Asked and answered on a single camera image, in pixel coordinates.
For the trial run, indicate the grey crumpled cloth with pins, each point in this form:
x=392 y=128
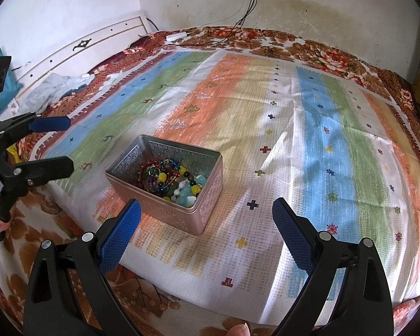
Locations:
x=52 y=89

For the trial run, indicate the white charger adapter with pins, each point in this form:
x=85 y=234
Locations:
x=176 y=36

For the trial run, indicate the embossed metal tin box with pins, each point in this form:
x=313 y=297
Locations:
x=196 y=218

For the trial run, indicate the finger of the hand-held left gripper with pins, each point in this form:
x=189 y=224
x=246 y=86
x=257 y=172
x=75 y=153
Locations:
x=49 y=168
x=50 y=124

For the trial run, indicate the teal pillow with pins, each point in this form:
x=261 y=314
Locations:
x=12 y=80

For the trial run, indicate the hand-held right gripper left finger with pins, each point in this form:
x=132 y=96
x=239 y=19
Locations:
x=120 y=238

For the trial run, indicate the white wooden headboard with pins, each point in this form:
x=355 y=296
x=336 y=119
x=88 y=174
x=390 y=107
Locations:
x=101 y=38

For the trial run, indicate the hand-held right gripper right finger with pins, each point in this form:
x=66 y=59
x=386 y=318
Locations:
x=294 y=238

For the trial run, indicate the small white object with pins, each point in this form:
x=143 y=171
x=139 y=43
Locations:
x=85 y=76

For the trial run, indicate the person's right hand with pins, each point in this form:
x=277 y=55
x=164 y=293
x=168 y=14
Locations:
x=240 y=330

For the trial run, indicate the striped colourful mat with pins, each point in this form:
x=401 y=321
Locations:
x=301 y=147

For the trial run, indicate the small yellow object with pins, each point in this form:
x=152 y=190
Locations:
x=12 y=151

